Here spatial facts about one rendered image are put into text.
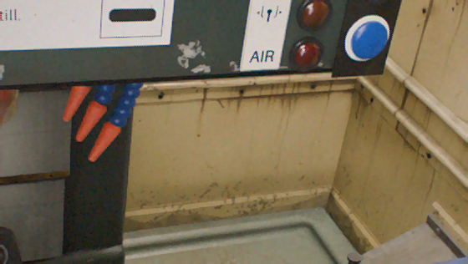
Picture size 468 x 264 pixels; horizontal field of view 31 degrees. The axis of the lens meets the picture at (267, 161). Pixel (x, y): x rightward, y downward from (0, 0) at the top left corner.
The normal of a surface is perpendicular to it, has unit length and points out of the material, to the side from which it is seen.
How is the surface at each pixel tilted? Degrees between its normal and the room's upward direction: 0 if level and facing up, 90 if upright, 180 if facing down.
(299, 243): 0
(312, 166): 90
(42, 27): 90
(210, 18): 90
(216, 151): 90
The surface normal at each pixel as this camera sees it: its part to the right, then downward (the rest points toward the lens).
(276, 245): 0.15, -0.83
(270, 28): 0.40, 0.54
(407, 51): -0.91, 0.09
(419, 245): -0.23, -0.73
